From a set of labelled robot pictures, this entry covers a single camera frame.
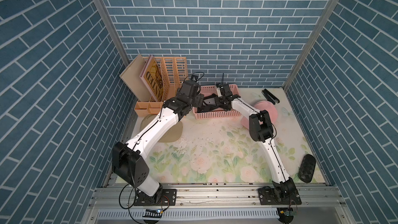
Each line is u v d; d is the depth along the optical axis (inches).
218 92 37.8
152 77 38.0
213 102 43.2
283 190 25.3
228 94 35.8
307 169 31.3
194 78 26.7
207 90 45.5
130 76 35.4
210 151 35.1
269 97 45.3
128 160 16.5
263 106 39.4
